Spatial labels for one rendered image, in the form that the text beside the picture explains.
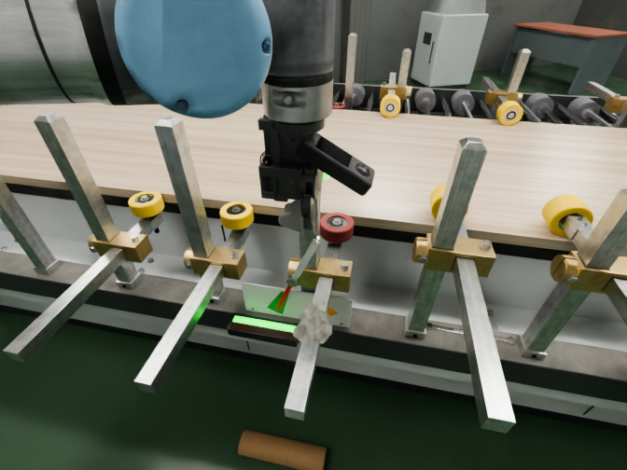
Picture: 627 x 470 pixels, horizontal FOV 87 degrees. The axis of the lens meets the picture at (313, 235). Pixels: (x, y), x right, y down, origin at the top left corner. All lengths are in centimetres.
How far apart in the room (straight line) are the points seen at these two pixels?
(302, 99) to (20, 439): 165
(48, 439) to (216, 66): 163
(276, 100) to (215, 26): 20
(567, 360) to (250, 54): 87
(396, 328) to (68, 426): 133
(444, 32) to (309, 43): 505
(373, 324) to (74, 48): 74
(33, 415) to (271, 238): 125
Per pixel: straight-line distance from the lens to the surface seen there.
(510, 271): 101
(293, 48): 40
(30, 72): 26
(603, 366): 98
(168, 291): 96
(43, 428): 178
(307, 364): 58
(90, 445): 165
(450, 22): 545
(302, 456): 134
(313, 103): 42
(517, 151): 130
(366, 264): 96
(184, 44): 23
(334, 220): 76
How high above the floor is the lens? 136
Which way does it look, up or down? 39 degrees down
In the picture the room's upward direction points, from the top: straight up
